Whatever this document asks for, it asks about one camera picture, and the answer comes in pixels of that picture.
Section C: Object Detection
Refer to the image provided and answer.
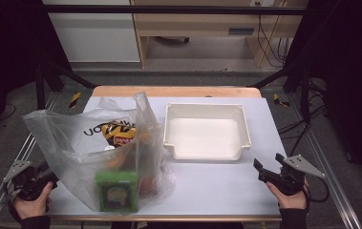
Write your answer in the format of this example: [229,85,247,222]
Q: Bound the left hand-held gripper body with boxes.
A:
[3,159,55,202]

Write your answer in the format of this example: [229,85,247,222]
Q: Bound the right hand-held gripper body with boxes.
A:
[264,155,327,197]

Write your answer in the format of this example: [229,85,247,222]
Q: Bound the clear plastic bag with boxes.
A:
[22,92,177,214]

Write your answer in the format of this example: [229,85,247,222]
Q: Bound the green snack packet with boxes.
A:
[95,170,138,214]

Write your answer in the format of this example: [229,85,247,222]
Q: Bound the white plastic bin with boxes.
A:
[162,102,253,161]

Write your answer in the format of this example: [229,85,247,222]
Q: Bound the black yellow chips bag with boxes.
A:
[101,120,138,148]

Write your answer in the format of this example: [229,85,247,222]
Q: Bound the person's right hand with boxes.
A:
[266,179,309,210]

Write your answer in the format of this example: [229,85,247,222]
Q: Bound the person's left hand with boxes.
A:
[12,181,54,220]

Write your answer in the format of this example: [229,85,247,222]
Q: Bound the white table mat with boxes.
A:
[46,95,289,218]

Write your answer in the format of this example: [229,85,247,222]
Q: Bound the yellow black tape marker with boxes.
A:
[68,91,82,109]
[272,93,291,108]

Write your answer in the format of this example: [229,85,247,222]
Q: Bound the black curtain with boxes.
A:
[283,0,362,194]
[0,0,72,151]

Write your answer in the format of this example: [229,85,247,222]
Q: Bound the wooden table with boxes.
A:
[46,85,289,222]

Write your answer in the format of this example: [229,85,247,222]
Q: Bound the white cabinet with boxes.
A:
[42,0,141,64]

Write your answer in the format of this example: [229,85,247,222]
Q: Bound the wooden desk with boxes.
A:
[130,0,310,69]

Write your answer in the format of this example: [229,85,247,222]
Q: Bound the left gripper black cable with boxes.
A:
[2,182,22,222]

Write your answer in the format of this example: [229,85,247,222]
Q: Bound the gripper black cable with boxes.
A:
[301,177,312,209]
[2,182,22,222]

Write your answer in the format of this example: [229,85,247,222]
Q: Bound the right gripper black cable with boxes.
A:
[301,177,312,209]

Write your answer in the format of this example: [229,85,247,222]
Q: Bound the aluminium rail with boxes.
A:
[287,92,362,229]
[0,92,58,229]

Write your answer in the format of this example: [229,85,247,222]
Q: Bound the black floor cable loop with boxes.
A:
[308,176,330,203]

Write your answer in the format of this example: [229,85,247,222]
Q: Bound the black floor cables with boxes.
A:
[277,79,329,157]

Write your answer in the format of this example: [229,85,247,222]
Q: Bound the thin black floor cable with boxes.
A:
[0,102,17,122]

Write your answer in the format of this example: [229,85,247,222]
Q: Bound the black frame strut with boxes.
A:
[34,60,97,120]
[251,60,311,122]

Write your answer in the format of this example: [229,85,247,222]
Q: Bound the hanging black cables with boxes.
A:
[255,1,292,69]

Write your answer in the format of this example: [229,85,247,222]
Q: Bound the black frame crossbar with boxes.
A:
[41,4,307,16]

